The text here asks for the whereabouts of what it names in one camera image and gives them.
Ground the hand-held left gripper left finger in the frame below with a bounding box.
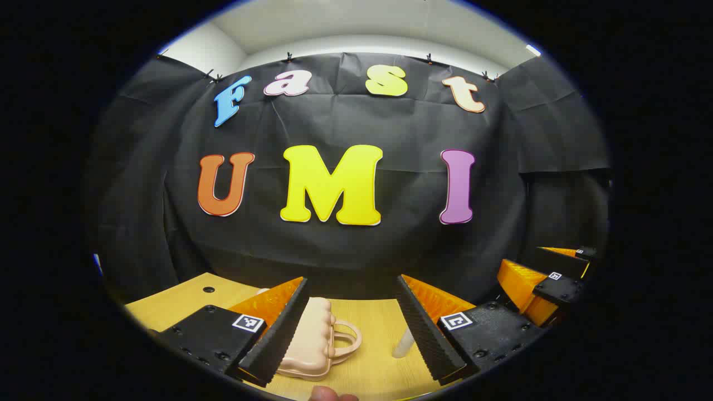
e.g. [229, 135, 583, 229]
[149, 277, 310, 388]

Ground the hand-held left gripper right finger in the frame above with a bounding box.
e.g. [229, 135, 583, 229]
[397, 274, 549, 385]

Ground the white squeeze tube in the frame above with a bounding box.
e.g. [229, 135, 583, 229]
[392, 327, 416, 359]

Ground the beige suitcase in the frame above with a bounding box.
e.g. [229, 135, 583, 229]
[255, 287, 363, 382]

